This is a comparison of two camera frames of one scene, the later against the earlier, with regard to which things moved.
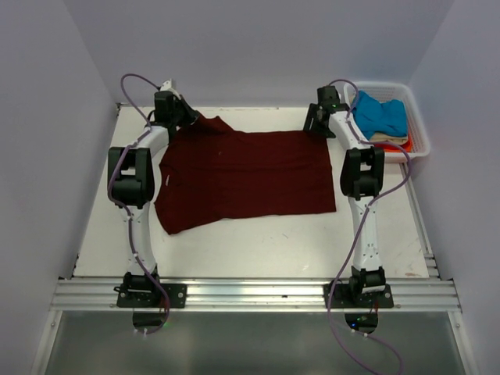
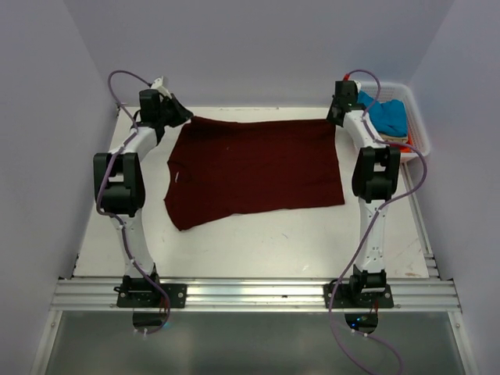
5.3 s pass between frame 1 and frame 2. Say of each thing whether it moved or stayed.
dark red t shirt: moved
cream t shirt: stayed
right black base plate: stayed
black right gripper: moved
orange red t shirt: stayed
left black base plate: stayed
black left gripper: moved
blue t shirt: stayed
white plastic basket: stayed
